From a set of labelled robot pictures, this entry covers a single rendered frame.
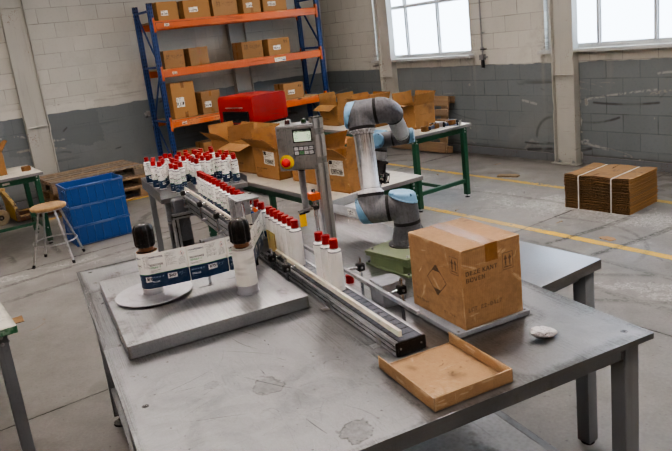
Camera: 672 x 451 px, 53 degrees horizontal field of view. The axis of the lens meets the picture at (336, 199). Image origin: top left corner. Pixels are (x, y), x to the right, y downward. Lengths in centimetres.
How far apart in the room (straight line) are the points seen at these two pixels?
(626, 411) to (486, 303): 54
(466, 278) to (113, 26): 869
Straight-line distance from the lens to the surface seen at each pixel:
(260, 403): 200
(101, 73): 1027
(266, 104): 829
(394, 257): 278
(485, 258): 220
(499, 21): 903
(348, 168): 445
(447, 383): 198
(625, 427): 241
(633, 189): 641
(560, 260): 288
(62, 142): 1014
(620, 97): 811
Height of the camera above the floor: 182
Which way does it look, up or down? 14 degrees down
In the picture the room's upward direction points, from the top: 7 degrees counter-clockwise
